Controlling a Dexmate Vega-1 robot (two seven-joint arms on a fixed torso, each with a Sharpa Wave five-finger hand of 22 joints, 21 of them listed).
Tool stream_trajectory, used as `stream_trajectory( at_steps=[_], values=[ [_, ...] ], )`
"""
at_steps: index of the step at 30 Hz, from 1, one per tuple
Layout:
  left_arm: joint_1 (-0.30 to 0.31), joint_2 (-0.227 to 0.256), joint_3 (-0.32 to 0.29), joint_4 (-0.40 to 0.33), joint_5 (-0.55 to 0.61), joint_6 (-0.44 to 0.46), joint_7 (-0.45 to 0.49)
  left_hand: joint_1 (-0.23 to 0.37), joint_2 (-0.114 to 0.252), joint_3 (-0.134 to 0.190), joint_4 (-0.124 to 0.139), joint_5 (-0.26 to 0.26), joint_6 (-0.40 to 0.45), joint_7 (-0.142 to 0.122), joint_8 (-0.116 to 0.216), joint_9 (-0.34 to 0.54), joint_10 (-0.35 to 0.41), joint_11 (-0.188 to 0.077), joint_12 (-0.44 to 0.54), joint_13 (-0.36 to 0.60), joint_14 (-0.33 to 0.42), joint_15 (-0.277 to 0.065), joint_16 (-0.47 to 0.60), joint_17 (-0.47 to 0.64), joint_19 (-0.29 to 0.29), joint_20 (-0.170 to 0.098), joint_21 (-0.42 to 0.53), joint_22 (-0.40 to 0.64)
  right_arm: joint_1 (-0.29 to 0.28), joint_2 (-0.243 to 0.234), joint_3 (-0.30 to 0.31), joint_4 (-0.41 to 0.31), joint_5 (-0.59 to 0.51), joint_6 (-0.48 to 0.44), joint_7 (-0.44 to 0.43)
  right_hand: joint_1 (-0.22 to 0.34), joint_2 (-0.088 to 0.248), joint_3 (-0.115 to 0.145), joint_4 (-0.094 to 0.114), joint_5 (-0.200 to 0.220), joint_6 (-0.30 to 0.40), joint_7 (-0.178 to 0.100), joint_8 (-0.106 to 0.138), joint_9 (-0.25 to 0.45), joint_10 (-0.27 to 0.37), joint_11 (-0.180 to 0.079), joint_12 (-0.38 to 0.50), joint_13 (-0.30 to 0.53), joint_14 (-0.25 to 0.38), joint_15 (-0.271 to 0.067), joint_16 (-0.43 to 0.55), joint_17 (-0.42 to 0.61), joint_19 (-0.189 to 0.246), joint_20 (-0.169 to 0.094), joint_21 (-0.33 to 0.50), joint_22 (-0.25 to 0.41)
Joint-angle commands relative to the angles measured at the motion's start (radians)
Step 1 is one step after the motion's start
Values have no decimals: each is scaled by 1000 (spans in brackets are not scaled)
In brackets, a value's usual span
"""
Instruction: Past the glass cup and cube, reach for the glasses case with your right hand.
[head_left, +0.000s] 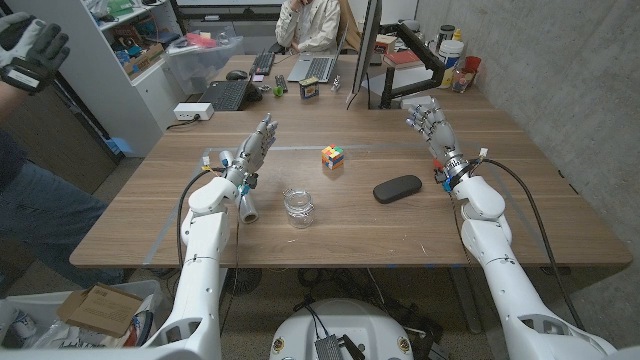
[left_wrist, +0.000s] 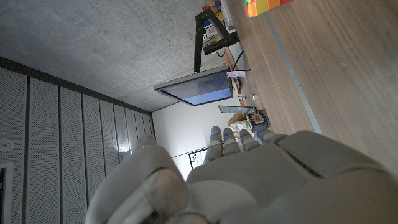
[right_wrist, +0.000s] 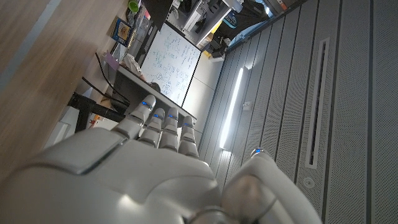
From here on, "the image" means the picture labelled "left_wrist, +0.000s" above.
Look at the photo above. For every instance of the flat white box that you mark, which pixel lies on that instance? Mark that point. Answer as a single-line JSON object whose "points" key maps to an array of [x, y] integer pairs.
{"points": [[228, 17]]}

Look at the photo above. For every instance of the whiteboard with blue writing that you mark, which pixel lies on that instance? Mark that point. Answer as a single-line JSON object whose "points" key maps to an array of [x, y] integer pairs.
{"points": [[197, 158]]}

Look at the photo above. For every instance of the round ceiling smoke detector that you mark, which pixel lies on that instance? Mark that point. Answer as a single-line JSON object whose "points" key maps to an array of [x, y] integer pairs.
{"points": [[5, 145]]}

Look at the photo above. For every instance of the small paper note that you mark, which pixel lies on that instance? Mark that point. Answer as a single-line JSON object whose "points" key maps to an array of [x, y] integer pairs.
{"points": [[236, 74]]}

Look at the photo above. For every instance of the computer monitor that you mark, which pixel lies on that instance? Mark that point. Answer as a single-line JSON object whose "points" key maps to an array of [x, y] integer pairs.
{"points": [[199, 90]]}

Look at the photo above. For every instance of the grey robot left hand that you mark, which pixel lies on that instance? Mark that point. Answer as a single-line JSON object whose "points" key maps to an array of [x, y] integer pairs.
{"points": [[280, 180]]}

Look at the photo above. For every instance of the multicoloured puzzle cube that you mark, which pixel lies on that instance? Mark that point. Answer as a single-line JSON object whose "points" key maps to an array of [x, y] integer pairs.
{"points": [[261, 7]]}

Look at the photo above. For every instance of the silver laptop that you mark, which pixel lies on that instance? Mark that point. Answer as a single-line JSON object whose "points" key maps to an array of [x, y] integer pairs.
{"points": [[236, 109]]}

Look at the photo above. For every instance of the printed cardboard box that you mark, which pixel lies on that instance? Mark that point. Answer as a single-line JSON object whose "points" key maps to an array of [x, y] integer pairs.
{"points": [[212, 31]]}

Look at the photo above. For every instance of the small blue yellow box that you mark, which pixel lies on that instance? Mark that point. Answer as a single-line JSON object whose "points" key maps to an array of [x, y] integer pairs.
{"points": [[257, 118]]}

